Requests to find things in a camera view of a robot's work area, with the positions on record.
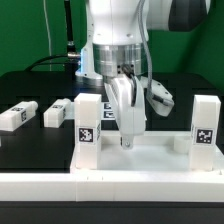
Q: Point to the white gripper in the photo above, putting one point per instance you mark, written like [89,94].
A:
[131,119]

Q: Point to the white desk top tray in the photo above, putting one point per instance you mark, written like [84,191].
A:
[162,151]

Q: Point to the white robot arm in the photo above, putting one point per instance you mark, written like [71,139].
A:
[116,54]

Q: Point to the sheet of fiducial tags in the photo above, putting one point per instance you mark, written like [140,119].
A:
[106,112]

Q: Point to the white L-shaped fence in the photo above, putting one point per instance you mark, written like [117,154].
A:
[93,185]

